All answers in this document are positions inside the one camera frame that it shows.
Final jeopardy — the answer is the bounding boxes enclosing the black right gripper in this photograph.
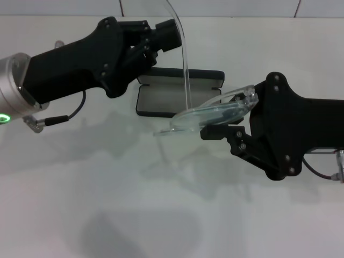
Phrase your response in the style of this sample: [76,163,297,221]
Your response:
[200,71,344,181]

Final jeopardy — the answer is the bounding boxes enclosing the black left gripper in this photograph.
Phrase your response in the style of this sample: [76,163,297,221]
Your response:
[20,16,137,104]

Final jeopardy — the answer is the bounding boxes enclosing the clear white glasses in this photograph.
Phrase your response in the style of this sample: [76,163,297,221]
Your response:
[152,0,259,173]

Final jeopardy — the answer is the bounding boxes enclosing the black glasses case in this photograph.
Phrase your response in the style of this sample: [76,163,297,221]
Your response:
[136,67,225,118]

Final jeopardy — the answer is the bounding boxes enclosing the dark left gripper cable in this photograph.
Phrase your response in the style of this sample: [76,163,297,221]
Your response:
[24,90,87,134]

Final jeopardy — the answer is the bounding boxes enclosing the dark gripper cable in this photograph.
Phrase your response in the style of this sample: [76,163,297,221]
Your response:
[24,90,87,134]
[302,157,344,184]

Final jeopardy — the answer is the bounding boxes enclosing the dark right gripper cable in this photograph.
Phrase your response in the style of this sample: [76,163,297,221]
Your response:
[302,157,344,184]

